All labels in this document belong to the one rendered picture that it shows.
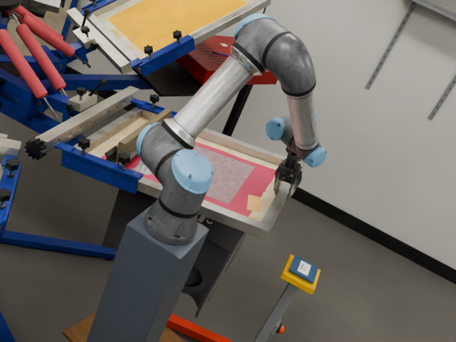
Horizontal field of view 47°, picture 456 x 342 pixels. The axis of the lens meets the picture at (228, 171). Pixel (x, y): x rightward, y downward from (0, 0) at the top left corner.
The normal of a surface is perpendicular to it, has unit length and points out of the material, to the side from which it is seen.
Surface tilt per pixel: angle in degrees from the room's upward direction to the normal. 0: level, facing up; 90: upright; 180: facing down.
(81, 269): 0
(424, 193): 90
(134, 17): 32
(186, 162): 7
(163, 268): 90
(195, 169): 7
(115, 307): 90
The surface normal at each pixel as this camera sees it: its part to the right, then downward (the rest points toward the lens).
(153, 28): -0.08, -0.61
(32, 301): 0.35, -0.79
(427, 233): -0.32, 0.40
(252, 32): -0.46, -0.32
